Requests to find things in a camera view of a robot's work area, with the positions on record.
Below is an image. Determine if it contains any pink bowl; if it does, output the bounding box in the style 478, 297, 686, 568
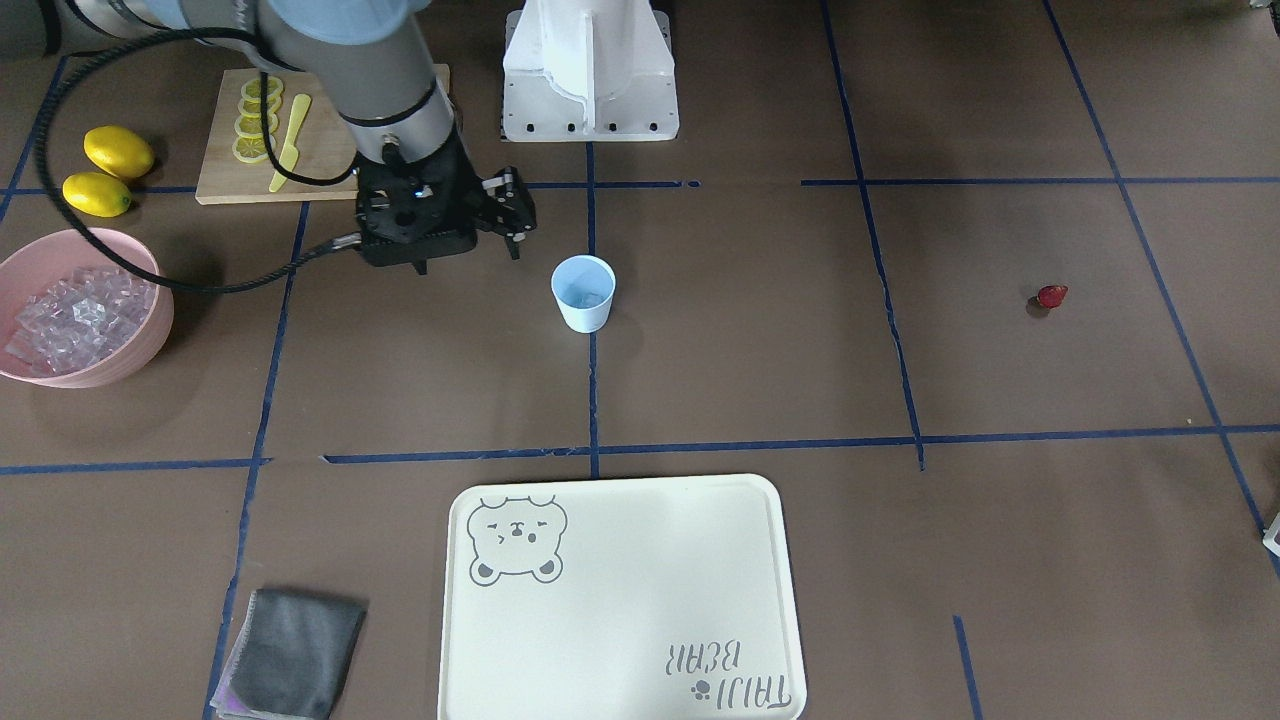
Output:
1, 229, 173, 388

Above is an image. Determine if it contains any grey folded cloth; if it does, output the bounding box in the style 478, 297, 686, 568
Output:
209, 587, 367, 719

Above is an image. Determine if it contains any light blue plastic cup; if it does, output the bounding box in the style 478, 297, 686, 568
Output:
550, 255, 617, 334

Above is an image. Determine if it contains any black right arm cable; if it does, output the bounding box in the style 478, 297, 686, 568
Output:
33, 26, 401, 295

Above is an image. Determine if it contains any wooden cutting board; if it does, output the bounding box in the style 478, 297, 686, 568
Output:
195, 64, 451, 206

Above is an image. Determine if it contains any upper lemon slice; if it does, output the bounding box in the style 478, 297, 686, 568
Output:
239, 76, 285, 102

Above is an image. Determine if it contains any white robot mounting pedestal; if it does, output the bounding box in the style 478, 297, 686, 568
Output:
500, 1, 680, 143

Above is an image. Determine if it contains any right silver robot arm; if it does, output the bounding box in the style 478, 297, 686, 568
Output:
3, 1, 536, 291

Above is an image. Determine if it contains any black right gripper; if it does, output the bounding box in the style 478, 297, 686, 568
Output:
355, 129, 538, 275

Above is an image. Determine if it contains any whole lemon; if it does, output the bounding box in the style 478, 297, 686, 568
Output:
82, 126, 156, 181
61, 172, 134, 218

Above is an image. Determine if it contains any lower whole lemon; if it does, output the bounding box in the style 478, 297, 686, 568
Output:
61, 172, 134, 218

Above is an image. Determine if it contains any upper whole lemon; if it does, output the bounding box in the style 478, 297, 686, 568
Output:
82, 126, 156, 181

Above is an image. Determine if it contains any clear ice cube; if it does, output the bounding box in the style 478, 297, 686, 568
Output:
564, 288, 608, 310

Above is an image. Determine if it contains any yellow plastic knife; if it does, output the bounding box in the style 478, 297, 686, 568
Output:
268, 94, 312, 193

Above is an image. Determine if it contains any red strawberry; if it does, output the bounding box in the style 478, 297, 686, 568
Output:
1036, 284, 1069, 310

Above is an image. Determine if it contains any pile of clear ice cubes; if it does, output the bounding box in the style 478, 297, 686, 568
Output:
3, 265, 159, 377

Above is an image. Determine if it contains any cream bear serving tray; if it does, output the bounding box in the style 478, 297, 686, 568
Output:
436, 473, 808, 719

